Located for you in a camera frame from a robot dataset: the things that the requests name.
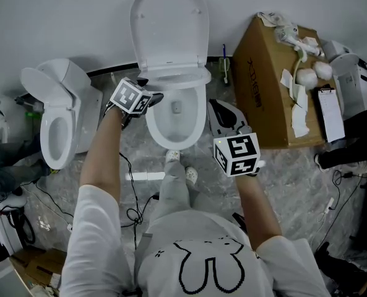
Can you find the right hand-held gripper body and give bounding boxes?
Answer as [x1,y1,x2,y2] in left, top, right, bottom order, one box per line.
[207,100,261,178]

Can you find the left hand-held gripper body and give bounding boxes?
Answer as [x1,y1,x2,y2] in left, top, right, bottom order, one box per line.
[110,77,154,118]

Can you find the person's left forearm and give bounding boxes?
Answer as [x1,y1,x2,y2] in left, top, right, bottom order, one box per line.
[79,108,122,205]

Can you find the person's right forearm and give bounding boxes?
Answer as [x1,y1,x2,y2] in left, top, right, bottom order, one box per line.
[235,173,283,252]

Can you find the white tank toilet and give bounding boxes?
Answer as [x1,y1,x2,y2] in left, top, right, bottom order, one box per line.
[36,58,103,170]

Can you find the large white toilet lid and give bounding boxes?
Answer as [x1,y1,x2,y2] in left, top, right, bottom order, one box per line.
[129,0,210,72]

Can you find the small white toilet lid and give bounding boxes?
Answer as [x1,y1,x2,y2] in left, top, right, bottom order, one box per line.
[20,67,76,110]

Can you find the large brown cardboard box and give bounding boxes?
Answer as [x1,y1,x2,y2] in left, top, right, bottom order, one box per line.
[231,15,329,150]

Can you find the white paper sheet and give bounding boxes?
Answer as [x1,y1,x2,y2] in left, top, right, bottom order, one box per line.
[290,103,310,138]
[290,84,309,111]
[280,69,294,89]

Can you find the grey trousers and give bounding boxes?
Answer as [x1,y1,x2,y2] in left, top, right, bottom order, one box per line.
[149,158,230,228]

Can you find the white fluffy ball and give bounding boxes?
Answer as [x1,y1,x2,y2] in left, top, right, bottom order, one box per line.
[295,67,319,89]
[313,61,333,80]

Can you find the black clipboard with paper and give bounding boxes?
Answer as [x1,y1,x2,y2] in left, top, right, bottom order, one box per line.
[317,85,347,144]

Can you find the white crumpled plastic bag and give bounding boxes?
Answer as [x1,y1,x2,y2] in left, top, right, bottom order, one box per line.
[256,11,291,28]

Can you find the white rabbit print shirt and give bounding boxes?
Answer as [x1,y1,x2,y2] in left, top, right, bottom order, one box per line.
[59,184,332,297]

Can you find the small open cardboard box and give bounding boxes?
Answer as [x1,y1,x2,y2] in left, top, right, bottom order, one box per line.
[9,247,68,297]

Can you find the blue handled toilet brush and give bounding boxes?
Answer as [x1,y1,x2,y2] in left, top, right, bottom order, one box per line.
[217,43,233,85]

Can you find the dark handled toilet brush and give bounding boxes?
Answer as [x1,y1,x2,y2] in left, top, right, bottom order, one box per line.
[15,97,45,111]

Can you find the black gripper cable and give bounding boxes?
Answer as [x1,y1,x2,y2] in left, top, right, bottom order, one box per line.
[118,152,160,251]

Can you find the white sprayer with hose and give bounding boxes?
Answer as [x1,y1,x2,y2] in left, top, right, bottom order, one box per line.
[274,25,322,105]

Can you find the black cable with adapter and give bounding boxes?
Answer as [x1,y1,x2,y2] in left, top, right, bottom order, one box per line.
[308,168,365,253]

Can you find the white case with black handle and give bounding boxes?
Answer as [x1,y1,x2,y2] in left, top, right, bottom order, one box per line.
[340,59,367,113]

